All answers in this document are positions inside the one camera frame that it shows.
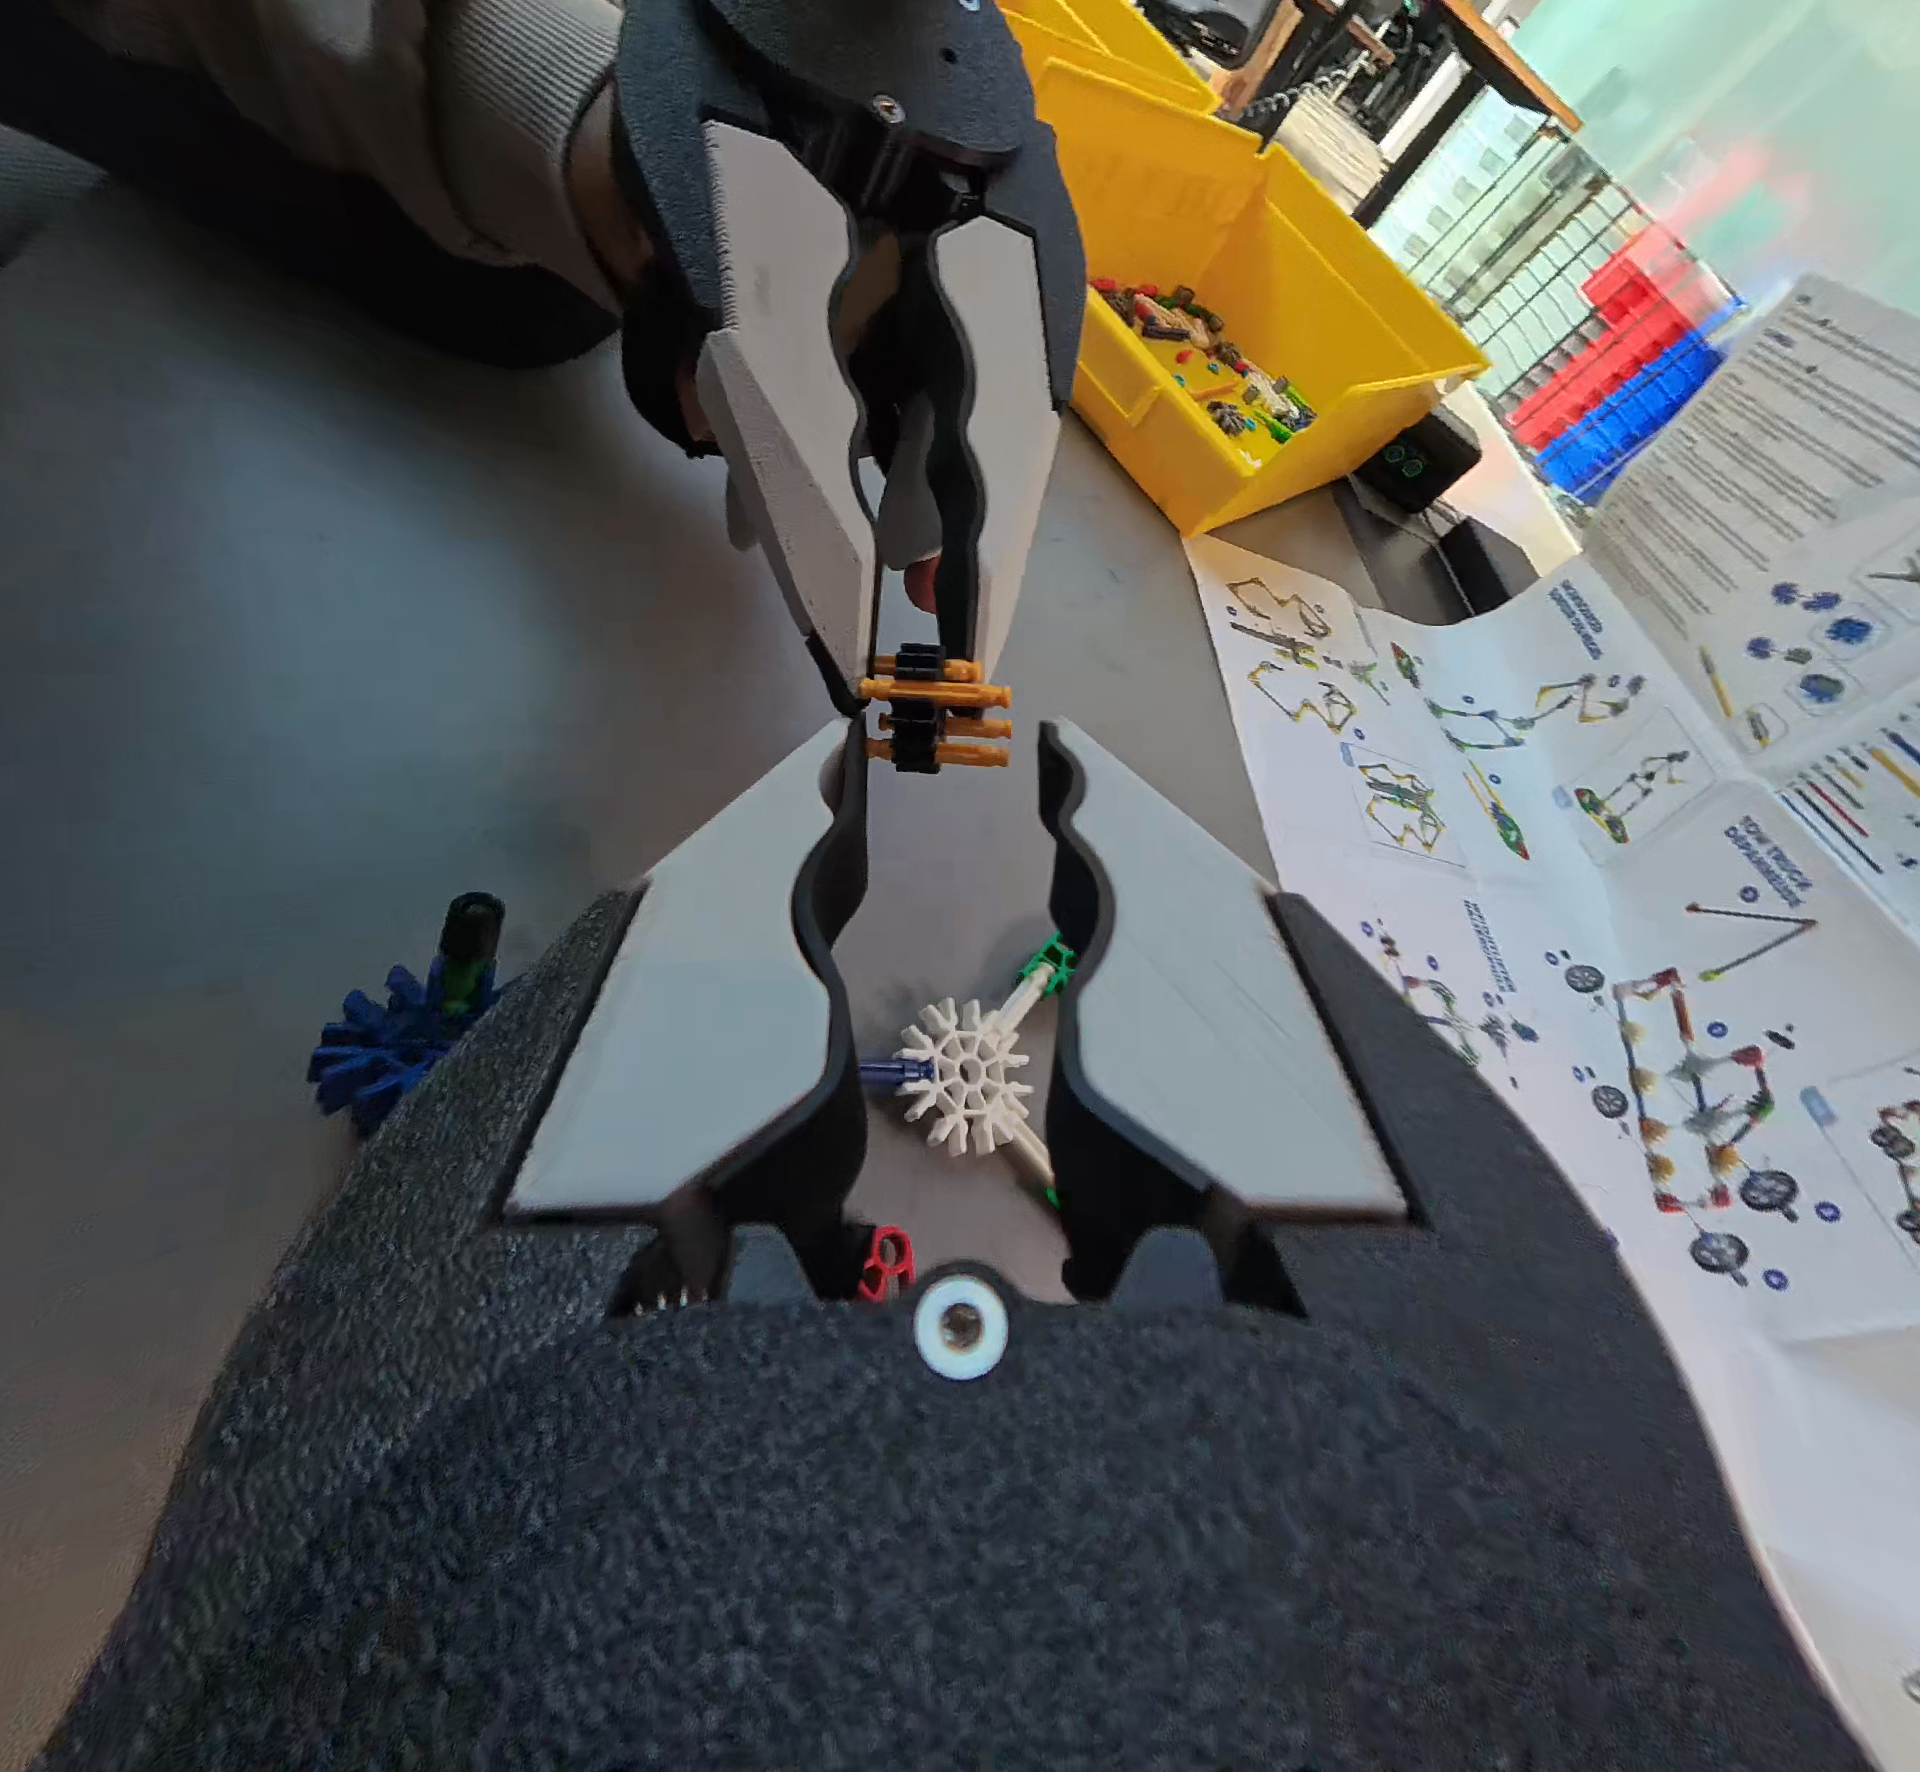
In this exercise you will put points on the colourful rod connector toy model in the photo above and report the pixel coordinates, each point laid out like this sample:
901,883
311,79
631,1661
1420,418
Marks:
968,1068

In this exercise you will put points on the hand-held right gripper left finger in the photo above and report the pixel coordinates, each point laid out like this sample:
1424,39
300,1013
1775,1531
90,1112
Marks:
676,1052

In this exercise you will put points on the black yellow toy wheel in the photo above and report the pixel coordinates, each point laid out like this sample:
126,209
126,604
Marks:
938,708

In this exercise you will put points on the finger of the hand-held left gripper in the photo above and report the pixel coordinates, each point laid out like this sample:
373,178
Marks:
1016,392
776,334

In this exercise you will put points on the black box with green light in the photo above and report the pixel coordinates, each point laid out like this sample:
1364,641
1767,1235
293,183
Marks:
1417,475

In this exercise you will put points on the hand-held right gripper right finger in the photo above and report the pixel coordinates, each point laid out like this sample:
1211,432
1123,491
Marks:
1234,1052

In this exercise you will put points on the wooden office table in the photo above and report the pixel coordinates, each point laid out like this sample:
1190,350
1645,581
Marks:
1441,20

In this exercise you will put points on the person's left forearm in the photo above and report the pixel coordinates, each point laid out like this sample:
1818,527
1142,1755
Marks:
329,3

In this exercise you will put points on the white building instruction sheet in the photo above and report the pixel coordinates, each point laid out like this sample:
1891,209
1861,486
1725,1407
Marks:
1558,845

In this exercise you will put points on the blue plastic bin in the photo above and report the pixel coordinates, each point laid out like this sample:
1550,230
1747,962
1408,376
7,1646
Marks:
1645,418

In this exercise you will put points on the red plastic bin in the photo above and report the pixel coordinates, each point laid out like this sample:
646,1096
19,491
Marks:
1608,303

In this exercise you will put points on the pile of small building parts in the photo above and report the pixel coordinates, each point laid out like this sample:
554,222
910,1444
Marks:
1201,364

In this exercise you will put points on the person's left hand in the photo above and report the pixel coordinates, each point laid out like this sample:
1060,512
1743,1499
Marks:
595,183

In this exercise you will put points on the black flat box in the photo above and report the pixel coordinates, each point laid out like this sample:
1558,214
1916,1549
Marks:
1490,562

